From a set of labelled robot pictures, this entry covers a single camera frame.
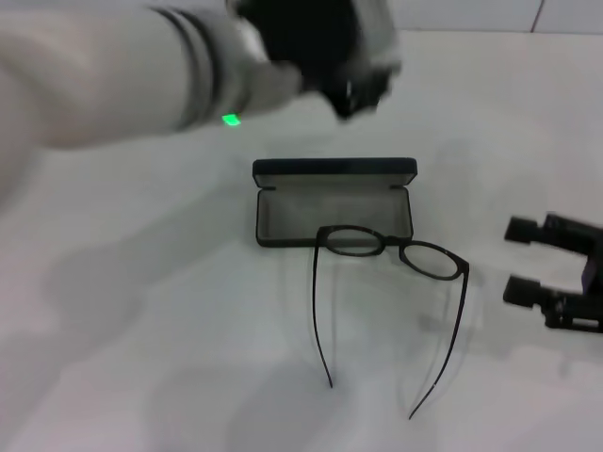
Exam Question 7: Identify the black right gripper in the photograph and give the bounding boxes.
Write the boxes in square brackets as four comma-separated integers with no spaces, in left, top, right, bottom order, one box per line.
[501,213,603,334]

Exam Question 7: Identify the black thin-frame glasses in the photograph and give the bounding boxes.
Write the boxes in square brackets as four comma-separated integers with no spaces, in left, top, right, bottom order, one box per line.
[312,224,471,421]

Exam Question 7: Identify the white wrist depth camera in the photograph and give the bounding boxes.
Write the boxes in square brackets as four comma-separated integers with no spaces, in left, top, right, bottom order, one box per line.
[351,0,407,79]

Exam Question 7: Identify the black glasses case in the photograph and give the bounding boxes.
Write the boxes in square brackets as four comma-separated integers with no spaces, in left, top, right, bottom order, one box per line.
[252,156,419,249]

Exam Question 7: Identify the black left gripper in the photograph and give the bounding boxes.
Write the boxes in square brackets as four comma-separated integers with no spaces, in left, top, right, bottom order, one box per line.
[234,0,395,122]

